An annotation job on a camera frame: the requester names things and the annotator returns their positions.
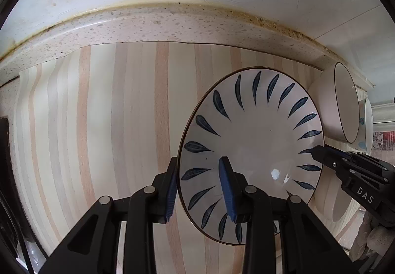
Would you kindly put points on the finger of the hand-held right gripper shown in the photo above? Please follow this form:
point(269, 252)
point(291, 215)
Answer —
point(327, 157)

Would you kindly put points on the white bowl dark rim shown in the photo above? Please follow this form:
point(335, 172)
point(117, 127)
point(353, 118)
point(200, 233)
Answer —
point(331, 107)

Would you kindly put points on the white plate blue leaf pattern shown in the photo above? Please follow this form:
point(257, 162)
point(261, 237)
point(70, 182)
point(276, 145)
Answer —
point(262, 138)

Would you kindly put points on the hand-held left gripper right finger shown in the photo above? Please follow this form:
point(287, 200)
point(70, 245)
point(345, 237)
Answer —
point(227, 192)

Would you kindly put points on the person's right hand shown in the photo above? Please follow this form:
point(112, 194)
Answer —
point(375, 238)

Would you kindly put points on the dark appliance edge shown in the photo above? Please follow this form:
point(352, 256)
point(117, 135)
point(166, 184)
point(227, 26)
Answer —
point(12, 200)

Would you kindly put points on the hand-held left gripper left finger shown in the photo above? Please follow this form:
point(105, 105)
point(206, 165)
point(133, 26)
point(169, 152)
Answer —
point(171, 200)

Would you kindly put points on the plain white bowl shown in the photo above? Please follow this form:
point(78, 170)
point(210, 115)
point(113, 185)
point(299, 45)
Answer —
point(331, 200)

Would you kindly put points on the striped counter liner mat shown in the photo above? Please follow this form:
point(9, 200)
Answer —
point(101, 138)

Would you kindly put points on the white bowl blue flower print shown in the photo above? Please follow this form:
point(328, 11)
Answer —
point(366, 126)

